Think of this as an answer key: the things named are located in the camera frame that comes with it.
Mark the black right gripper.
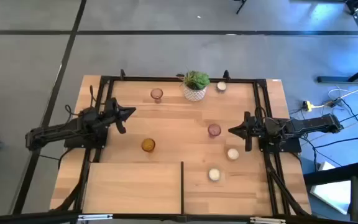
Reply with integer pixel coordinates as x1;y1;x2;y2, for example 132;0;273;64
227;111;262;152

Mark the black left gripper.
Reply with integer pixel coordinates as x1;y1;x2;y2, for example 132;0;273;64
104;97;136;134

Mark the pink glass candle holder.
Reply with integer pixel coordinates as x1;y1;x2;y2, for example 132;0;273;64
150;88;164;105
207;123;222;139

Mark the amber glass candle holder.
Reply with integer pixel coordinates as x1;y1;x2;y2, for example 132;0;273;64
140;138;157;153

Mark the succulent in white pot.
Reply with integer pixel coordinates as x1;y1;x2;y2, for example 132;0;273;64
178;70;211;103

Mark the yellow power plug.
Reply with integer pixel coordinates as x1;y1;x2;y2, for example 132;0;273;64
301;100;316;112

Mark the raised wooden board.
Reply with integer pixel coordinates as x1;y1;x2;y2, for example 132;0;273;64
81;161;182;215

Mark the black divider strip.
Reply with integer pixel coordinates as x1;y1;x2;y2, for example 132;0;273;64
180;161;185;216

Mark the black power adapter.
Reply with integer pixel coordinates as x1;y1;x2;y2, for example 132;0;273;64
329;97;344;108

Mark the black slanted bar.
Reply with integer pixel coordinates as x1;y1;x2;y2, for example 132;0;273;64
303;161;358;186

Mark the dark desk foot bar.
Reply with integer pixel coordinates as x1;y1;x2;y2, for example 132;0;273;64
317;58;358;84

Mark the white flat panel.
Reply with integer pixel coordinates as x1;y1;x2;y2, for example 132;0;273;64
309;161;352;215

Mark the black stand leg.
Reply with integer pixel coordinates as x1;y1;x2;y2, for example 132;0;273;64
234;0;248;15

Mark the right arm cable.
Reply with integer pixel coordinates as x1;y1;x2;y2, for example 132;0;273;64
254;106;267;125

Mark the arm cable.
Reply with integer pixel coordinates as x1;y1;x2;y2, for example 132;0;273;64
64;104;85;118
254;106;267;125

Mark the black aluminium table frame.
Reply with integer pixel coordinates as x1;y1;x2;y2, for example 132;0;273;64
50;74;312;217

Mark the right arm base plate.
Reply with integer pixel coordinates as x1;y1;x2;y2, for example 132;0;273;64
258;133;303;154

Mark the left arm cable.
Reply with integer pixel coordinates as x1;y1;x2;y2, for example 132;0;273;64
64;104;85;118

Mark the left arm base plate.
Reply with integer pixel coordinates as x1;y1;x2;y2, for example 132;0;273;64
63;133;107;149

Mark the beige floor cable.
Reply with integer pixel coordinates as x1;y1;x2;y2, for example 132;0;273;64
309;80;358;110

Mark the silver aluminium bracket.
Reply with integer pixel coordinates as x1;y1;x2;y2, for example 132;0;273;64
249;217;287;224
77;213;114;222

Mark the black frame beam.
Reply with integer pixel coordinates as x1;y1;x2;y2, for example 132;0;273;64
0;210;358;224

